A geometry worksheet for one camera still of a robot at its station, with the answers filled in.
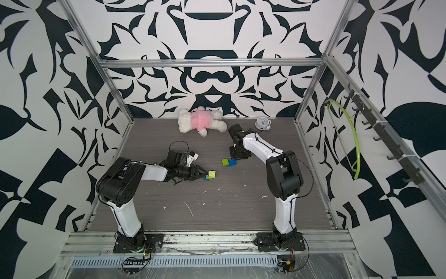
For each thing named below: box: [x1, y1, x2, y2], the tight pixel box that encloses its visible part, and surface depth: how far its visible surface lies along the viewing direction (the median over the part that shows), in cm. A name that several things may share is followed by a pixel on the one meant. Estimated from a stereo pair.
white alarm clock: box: [254, 116, 272, 131], surface depth 117 cm
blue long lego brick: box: [226, 158, 238, 168], surface depth 100 cm
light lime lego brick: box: [208, 170, 217, 179], surface depth 91 cm
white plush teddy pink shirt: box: [177, 105, 228, 138], surface depth 110 cm
